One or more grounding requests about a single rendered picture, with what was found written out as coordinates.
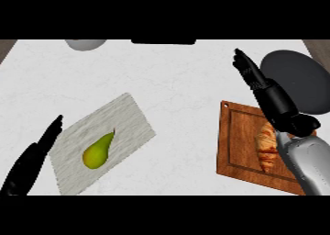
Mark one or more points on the brown wooden cutting board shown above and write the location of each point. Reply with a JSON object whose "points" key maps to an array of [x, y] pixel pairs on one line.
{"points": [[240, 143]]}

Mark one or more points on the green pear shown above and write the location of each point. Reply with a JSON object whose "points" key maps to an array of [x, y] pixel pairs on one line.
{"points": [[98, 153]]}

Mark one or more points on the pale grey round bowl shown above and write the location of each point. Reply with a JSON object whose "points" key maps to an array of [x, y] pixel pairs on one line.
{"points": [[86, 44]]}

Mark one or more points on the golden brown croissant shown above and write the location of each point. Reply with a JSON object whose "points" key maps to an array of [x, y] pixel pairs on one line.
{"points": [[266, 147]]}

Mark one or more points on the grey marbled placemat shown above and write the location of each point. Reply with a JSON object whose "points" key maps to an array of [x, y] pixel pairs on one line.
{"points": [[98, 143]]}

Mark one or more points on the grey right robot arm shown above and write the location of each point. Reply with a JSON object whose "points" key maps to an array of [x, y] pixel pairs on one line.
{"points": [[310, 165]]}

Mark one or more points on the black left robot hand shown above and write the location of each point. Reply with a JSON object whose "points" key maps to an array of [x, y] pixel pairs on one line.
{"points": [[26, 165]]}

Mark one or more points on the dark grey round pan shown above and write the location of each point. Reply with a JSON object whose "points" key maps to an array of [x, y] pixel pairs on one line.
{"points": [[303, 79]]}

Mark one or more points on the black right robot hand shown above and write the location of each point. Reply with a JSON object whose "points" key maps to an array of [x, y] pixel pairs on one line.
{"points": [[272, 98]]}

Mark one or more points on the black flat appliance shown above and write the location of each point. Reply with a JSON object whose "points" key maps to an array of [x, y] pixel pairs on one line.
{"points": [[163, 41]]}

